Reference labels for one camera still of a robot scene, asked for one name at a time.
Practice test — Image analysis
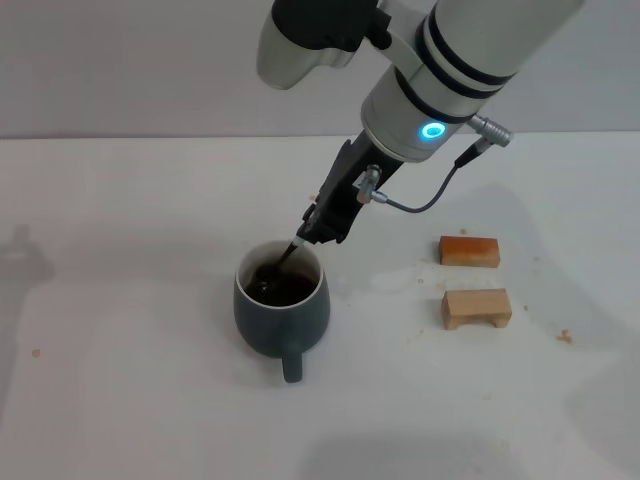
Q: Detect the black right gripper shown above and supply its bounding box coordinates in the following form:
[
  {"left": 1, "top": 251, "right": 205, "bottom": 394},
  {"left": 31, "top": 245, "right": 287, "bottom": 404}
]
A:
[{"left": 295, "top": 133, "right": 407, "bottom": 246}]

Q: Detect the light blue handled metal spoon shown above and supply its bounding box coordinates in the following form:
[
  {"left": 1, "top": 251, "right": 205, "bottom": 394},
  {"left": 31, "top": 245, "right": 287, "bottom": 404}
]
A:
[{"left": 257, "top": 237, "right": 306, "bottom": 291}]

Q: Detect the dark grey ceramic coffee cup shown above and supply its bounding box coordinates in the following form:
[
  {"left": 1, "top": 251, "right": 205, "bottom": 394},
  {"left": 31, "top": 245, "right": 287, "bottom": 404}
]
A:
[{"left": 232, "top": 240, "right": 331, "bottom": 385}]

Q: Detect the reddish brown wooden block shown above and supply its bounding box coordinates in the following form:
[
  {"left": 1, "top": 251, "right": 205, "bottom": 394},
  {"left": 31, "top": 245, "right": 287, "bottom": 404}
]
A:
[{"left": 438, "top": 235, "right": 501, "bottom": 270}]

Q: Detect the light wooden block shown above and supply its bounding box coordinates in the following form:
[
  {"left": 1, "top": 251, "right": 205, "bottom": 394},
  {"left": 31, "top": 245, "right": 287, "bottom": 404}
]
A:
[{"left": 441, "top": 288, "right": 513, "bottom": 332}]

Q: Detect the grey cable with metal plug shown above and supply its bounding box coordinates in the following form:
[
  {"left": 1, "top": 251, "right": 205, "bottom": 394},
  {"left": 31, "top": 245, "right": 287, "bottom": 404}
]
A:
[{"left": 352, "top": 113, "right": 516, "bottom": 215}]

